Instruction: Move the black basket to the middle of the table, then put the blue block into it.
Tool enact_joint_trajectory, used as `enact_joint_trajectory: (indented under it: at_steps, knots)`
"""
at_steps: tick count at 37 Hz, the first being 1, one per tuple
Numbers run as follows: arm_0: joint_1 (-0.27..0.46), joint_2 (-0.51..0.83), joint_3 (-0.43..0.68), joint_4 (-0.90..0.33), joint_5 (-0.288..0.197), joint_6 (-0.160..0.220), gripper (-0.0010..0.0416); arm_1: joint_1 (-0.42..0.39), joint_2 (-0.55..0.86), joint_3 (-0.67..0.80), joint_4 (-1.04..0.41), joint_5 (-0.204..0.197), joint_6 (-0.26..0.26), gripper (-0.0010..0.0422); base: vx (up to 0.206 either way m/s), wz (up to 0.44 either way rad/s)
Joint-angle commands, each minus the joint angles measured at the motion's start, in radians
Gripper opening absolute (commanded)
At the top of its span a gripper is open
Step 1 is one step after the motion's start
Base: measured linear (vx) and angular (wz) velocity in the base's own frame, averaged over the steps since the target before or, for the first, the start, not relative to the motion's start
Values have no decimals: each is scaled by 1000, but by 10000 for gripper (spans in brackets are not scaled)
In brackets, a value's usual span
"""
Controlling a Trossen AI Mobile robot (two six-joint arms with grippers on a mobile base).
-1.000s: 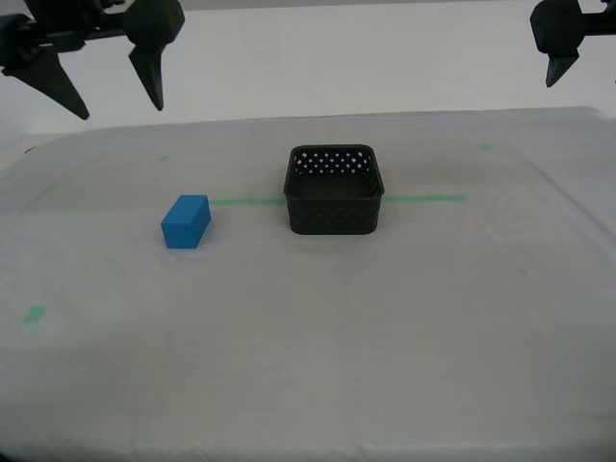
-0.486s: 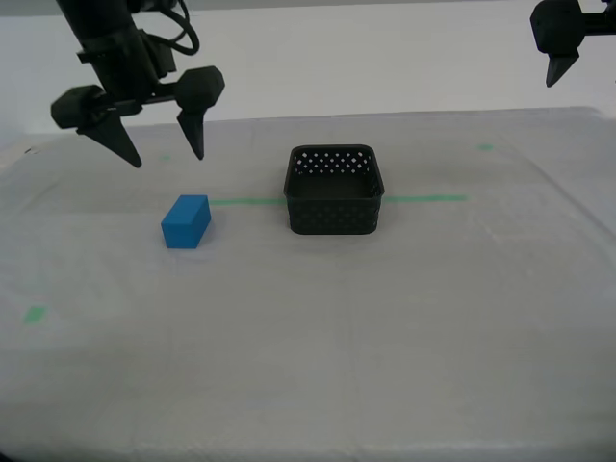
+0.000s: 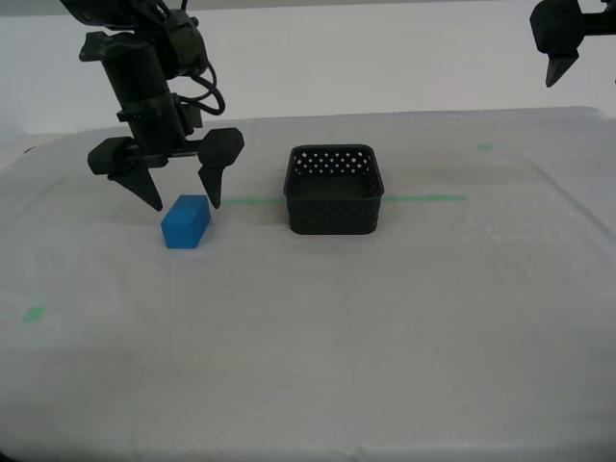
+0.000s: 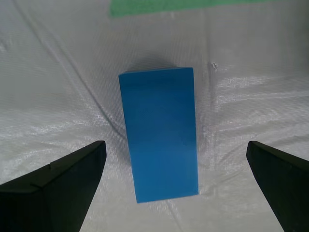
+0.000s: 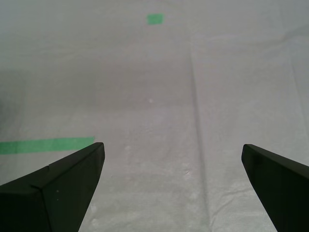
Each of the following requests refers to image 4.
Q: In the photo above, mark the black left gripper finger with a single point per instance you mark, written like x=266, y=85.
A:
x=48, y=200
x=289, y=188

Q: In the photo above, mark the blue rectangular block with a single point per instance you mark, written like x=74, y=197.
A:
x=159, y=133

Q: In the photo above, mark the long green tape strip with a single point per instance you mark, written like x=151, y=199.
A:
x=135, y=7

